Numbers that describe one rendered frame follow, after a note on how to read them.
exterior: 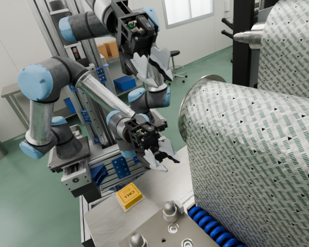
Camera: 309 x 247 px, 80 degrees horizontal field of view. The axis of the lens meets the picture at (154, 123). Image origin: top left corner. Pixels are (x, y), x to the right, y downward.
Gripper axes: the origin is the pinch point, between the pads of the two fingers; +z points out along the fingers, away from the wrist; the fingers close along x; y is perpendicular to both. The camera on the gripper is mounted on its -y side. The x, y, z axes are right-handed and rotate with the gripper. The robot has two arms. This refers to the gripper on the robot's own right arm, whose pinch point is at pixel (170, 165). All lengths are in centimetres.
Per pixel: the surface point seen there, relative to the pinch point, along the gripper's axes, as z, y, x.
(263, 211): 23.5, 7.3, -0.3
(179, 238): 12.1, -6.0, -9.0
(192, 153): 9.3, 10.1, -0.2
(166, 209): 7.4, -2.3, -8.0
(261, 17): -1.0, 27.5, 39.7
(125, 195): -15.3, -16.6, -11.3
